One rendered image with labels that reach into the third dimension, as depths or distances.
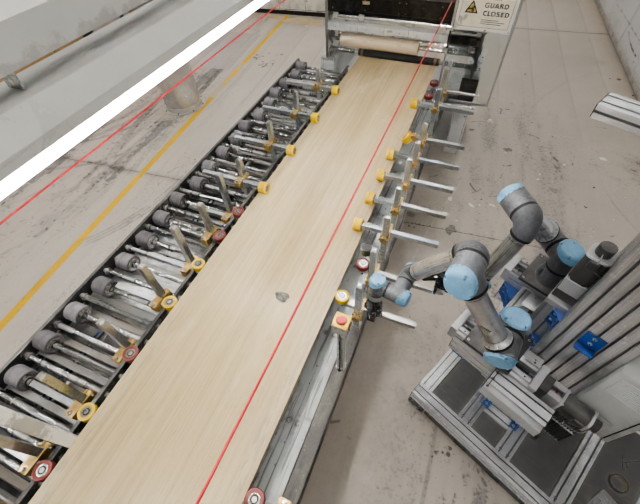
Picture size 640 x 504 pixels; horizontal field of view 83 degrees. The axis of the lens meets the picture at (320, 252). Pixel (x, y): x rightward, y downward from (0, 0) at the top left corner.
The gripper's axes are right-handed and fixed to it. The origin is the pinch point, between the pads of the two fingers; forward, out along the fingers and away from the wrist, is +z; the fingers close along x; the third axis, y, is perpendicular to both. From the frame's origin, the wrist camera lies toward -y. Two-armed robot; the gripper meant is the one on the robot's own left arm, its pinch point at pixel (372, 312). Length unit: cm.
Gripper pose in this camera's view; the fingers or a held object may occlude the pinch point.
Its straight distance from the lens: 193.7
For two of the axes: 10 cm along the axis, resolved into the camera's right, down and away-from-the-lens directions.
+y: -0.2, 7.8, -6.2
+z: 0.4, 6.2, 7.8
